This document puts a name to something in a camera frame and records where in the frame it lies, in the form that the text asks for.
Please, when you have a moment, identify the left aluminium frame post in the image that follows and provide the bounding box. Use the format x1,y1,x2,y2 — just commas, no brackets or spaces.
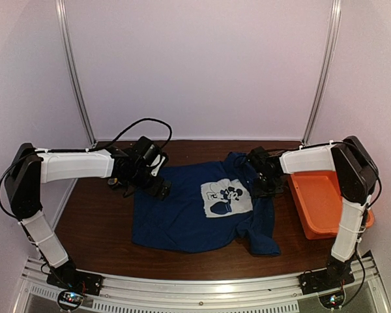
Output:
55,0,97,146

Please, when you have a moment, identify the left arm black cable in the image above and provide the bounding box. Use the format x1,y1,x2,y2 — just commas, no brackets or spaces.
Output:
0,117,173,226

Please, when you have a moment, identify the front aluminium rail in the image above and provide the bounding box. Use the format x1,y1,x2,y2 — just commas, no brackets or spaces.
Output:
19,250,391,313

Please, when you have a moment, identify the black brooch display box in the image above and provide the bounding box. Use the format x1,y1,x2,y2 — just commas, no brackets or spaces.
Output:
107,178,119,189

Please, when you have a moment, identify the orange plastic bin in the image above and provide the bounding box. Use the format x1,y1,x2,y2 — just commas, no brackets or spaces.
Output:
286,171,375,241

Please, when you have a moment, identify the left circuit board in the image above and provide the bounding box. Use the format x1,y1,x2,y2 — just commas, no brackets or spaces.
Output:
57,290,85,311

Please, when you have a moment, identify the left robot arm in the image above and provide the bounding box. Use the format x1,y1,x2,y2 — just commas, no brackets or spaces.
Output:
0,136,171,290

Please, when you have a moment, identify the circuit board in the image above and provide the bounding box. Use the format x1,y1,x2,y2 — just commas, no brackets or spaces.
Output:
319,290,345,310
57,290,85,311

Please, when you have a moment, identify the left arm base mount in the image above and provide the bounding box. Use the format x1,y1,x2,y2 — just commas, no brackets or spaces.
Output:
46,270,103,296

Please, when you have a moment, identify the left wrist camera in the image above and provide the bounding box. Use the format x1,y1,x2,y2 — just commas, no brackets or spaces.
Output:
149,153,169,177

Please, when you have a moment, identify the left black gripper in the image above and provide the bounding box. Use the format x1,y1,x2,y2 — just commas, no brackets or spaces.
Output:
124,165,171,200

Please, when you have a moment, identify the right aluminium frame post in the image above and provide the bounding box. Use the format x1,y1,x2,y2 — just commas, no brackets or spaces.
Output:
301,0,342,144

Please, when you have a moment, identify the right circuit board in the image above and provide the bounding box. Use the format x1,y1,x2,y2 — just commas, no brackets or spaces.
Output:
319,290,345,310

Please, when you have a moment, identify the navy white clothing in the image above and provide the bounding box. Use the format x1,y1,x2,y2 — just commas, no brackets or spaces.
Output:
132,152,281,256

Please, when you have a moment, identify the aluminium frame post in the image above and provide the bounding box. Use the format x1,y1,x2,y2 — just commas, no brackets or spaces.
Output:
301,0,342,144
55,0,97,146

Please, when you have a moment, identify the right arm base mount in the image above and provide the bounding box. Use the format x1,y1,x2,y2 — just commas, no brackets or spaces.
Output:
298,269,355,295

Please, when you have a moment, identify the starry night round brooch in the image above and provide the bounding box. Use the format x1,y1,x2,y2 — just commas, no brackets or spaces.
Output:
108,178,118,186

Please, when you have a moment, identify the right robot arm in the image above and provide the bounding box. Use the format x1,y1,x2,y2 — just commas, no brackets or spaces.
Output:
246,136,381,288

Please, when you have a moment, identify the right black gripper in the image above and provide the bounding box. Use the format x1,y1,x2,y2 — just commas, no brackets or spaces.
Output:
254,173,284,198

